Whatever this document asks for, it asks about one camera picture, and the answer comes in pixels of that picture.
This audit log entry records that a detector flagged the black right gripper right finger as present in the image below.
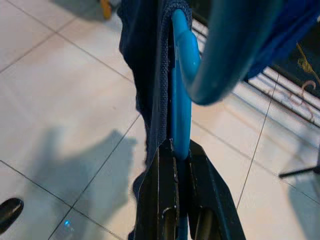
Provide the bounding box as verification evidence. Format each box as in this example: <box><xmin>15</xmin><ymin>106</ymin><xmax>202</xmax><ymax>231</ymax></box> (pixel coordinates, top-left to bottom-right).
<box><xmin>187</xmin><ymin>139</ymin><xmax>247</xmax><ymax>240</ymax></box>

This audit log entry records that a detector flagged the black robot foot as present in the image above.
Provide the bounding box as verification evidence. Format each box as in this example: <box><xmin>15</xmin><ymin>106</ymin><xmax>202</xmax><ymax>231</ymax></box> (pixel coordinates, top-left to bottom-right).
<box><xmin>0</xmin><ymin>197</ymin><xmax>25</xmax><ymax>235</ymax></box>

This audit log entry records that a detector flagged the blue plastic hanger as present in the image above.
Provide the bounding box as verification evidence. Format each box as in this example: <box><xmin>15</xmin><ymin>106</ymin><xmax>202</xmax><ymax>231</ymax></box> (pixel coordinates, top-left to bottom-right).
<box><xmin>169</xmin><ymin>0</ymin><xmax>320</xmax><ymax>162</ymax></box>

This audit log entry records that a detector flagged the royal blue garment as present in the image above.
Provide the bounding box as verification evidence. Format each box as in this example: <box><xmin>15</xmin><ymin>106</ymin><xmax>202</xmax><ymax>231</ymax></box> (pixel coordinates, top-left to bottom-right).
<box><xmin>246</xmin><ymin>0</ymin><xmax>320</xmax><ymax>79</ymax></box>

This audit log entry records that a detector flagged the black floor carpet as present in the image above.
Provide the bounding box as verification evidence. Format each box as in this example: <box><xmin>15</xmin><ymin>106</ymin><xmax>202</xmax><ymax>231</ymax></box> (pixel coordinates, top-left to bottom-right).
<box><xmin>274</xmin><ymin>19</ymin><xmax>320</xmax><ymax>83</ymax></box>

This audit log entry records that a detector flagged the navy polo shirt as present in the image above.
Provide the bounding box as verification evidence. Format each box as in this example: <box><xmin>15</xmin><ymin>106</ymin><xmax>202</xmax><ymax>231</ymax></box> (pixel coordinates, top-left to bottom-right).
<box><xmin>118</xmin><ymin>0</ymin><xmax>195</xmax><ymax>240</ymax></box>

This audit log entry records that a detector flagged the thin yellow cord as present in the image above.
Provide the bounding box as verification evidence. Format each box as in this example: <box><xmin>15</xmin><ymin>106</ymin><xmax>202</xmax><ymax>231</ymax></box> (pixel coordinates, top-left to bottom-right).
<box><xmin>296</xmin><ymin>42</ymin><xmax>315</xmax><ymax>75</ymax></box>

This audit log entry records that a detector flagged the pink wire hanger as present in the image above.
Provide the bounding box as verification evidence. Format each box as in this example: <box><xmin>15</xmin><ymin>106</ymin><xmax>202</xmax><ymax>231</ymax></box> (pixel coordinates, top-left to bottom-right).
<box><xmin>266</xmin><ymin>79</ymin><xmax>320</xmax><ymax>124</ymax></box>

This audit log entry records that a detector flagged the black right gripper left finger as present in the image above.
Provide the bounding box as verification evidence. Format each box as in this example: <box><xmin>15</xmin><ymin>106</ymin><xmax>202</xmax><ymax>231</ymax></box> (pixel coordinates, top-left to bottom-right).
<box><xmin>134</xmin><ymin>138</ymin><xmax>181</xmax><ymax>240</ymax></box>

